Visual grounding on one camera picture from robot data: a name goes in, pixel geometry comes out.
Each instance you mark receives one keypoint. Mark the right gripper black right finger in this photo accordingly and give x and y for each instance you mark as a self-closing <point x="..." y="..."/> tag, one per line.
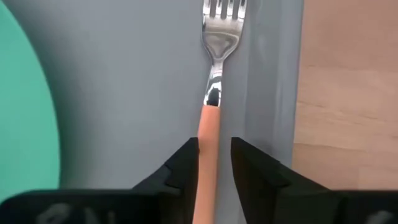
<point x="264" y="193"/>

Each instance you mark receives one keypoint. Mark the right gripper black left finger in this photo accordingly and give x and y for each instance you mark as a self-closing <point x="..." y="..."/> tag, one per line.
<point x="174" y="186"/>

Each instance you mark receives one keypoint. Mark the teal round plate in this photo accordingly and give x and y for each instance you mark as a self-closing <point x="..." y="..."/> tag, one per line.
<point x="25" y="109"/>

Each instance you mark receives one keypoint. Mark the grey plastic tray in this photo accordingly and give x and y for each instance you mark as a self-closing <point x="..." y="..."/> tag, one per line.
<point x="124" y="93"/>

